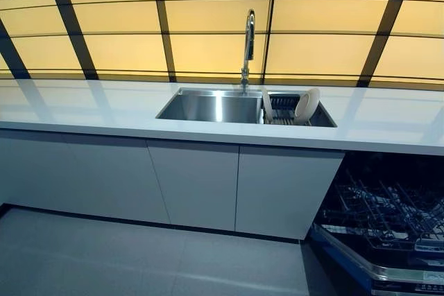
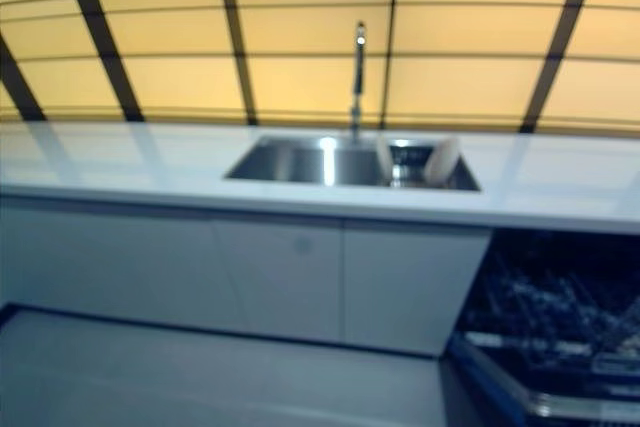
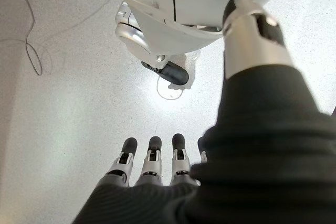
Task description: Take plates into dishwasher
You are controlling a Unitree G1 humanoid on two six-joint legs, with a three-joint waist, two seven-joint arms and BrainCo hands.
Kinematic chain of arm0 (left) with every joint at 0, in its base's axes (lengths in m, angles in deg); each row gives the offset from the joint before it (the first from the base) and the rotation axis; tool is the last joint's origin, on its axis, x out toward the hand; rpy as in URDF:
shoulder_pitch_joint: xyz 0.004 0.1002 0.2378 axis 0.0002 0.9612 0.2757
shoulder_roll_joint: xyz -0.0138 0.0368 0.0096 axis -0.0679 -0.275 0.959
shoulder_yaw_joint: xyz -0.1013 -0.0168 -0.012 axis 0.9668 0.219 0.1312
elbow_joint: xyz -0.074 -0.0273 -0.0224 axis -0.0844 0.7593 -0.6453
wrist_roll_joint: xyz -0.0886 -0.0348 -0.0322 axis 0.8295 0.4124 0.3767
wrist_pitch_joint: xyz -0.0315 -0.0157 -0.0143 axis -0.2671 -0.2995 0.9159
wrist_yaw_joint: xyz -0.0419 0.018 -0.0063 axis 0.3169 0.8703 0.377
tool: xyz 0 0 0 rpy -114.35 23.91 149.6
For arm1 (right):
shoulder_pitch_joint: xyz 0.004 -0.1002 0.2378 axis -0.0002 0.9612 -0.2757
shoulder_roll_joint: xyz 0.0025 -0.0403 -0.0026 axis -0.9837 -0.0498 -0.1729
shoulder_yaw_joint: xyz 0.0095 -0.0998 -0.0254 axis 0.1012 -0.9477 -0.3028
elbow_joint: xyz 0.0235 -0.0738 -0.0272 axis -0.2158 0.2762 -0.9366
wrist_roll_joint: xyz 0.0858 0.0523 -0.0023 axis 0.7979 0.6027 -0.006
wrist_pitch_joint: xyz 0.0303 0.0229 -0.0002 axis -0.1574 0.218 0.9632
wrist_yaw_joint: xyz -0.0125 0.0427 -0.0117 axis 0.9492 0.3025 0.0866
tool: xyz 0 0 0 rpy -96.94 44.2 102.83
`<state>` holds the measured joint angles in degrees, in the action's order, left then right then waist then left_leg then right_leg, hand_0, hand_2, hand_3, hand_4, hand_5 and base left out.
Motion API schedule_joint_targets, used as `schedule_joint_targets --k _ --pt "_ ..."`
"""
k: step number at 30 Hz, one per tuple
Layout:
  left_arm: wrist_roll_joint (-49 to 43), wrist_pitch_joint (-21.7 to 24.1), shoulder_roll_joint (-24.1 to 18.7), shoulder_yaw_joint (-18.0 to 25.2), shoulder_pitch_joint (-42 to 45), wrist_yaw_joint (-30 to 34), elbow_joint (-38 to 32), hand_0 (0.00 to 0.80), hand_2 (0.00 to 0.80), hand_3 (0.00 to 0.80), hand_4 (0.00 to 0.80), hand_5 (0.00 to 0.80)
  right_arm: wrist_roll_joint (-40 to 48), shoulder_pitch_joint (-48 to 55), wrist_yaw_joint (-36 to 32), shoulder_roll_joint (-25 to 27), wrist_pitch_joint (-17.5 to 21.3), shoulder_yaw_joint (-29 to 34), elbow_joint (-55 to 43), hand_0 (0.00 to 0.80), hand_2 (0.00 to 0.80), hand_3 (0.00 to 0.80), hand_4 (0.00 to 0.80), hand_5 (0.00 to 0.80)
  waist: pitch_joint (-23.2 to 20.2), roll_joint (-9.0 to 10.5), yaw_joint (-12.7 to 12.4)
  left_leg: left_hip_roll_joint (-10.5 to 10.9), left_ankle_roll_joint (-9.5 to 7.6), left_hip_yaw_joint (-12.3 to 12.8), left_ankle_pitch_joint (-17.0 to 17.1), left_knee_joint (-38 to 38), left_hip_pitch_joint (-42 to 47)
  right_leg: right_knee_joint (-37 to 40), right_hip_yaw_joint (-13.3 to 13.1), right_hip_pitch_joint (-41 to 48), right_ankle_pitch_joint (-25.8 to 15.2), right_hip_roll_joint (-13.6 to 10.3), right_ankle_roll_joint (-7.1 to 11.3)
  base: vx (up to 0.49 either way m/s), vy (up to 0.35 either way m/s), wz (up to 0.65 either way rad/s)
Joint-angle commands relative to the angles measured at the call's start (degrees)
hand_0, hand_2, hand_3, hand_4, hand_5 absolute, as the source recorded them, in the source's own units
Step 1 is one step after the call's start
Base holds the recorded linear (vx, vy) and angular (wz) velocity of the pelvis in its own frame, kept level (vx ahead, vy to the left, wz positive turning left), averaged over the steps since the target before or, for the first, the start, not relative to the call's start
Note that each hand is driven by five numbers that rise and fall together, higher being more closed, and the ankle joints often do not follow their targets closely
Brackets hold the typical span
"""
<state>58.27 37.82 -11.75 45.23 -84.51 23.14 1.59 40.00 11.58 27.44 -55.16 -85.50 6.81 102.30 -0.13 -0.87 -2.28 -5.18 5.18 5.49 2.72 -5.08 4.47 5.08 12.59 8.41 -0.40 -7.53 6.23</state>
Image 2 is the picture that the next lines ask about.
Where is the chrome kitchen faucet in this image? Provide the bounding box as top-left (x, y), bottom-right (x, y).
top-left (348, 21), bottom-right (368, 144)

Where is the white cabinet door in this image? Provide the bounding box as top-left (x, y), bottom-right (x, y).
top-left (213, 219), bottom-right (346, 348)
top-left (0, 204), bottom-right (246, 336)
top-left (342, 229), bottom-right (494, 358)

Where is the open black dishwasher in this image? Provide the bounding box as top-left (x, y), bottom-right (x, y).
top-left (449, 227), bottom-right (640, 427)

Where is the stainless steel sink basin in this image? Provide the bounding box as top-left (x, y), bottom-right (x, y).
top-left (222, 134), bottom-right (482, 193)

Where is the steel dish rack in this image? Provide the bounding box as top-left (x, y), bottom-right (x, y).
top-left (383, 138), bottom-right (469, 189)

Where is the dishwasher wire rack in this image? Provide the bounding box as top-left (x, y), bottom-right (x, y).
top-left (464, 236), bottom-right (640, 378)

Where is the white round plate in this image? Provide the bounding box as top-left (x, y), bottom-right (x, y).
top-left (374, 133), bottom-right (396, 176)
top-left (422, 138), bottom-right (459, 183)

